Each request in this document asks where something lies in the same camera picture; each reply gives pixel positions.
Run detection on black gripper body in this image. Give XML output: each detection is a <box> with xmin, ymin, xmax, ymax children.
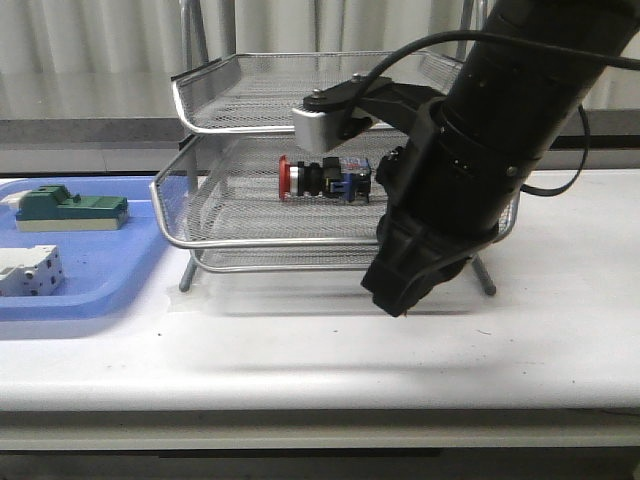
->
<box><xmin>361</xmin><ymin>147</ymin><xmax>499</xmax><ymax>317</ymax></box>

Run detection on red emergency stop button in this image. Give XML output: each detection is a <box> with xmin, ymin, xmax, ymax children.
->
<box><xmin>278</xmin><ymin>155</ymin><xmax>372</xmax><ymax>204</ymax></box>

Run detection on silver mesh tray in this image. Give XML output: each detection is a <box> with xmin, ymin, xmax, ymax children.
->
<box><xmin>170</xmin><ymin>49</ymin><xmax>494</xmax><ymax>137</ymax></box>
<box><xmin>192</xmin><ymin>245</ymin><xmax>378</xmax><ymax>274</ymax></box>
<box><xmin>149</xmin><ymin>130</ymin><xmax>521</xmax><ymax>250</ymax></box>

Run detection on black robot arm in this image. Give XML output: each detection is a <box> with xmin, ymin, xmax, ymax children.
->
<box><xmin>362</xmin><ymin>1</ymin><xmax>639</xmax><ymax>316</ymax></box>

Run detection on blue plastic tray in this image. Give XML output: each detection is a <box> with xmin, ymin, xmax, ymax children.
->
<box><xmin>1</xmin><ymin>176</ymin><xmax>168</xmax><ymax>321</ymax></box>

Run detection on white circuit breaker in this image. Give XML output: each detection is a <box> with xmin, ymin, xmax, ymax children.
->
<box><xmin>1</xmin><ymin>245</ymin><xmax>64</xmax><ymax>297</ymax></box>

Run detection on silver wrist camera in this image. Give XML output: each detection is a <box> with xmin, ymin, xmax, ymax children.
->
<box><xmin>292</xmin><ymin>77</ymin><xmax>443</xmax><ymax>153</ymax></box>

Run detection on silver metal rack frame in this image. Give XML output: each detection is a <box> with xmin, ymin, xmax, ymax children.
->
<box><xmin>178</xmin><ymin>0</ymin><xmax>503</xmax><ymax>297</ymax></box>

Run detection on green knife switch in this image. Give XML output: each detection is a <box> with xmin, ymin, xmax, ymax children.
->
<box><xmin>1</xmin><ymin>184</ymin><xmax>129</xmax><ymax>232</ymax></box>

